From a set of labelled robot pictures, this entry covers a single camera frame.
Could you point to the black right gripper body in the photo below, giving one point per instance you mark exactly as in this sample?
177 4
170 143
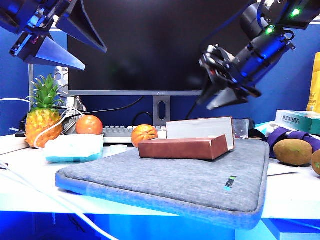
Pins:
225 65

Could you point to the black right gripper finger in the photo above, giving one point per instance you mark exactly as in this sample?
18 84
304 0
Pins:
227 98
206 93

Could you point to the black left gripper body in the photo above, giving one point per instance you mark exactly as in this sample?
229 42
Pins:
32 17

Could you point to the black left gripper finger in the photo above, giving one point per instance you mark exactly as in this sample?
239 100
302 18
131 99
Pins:
82 27
52 56

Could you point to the brown glasses case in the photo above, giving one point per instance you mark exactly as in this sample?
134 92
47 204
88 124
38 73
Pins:
185 147

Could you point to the clear plastic cup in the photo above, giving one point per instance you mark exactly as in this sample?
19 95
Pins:
240 128

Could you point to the grey monitor stand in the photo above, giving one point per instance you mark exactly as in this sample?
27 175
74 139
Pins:
161 110

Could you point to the teal white packet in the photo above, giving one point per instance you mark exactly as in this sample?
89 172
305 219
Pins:
266 128

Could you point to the plastic pineapple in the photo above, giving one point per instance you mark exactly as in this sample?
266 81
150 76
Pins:
42 125

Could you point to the black computer monitor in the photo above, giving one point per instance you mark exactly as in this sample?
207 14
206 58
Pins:
150 50

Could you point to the teal and white box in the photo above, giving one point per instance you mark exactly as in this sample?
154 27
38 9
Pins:
297 121

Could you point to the ribbed orange tangerine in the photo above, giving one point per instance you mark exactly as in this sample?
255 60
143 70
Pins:
144 135

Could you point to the smooth orange fruit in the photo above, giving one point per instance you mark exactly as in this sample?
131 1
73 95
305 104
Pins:
89 125

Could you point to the brown kiwi fruit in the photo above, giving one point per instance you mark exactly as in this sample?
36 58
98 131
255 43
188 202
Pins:
316 162
292 152

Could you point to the yellow snack bag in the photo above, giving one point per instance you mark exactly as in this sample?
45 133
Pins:
315 82

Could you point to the white teal tissue pack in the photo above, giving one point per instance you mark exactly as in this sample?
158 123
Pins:
75 147

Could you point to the white power strip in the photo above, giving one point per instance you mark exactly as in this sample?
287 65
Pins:
12 143

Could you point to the grey felt laptop sleeve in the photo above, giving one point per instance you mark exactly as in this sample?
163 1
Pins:
162 180

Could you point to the white and grey keyboard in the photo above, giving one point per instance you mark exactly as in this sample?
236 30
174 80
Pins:
117 132

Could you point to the grey metal post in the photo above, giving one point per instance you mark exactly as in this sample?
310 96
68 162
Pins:
31 82

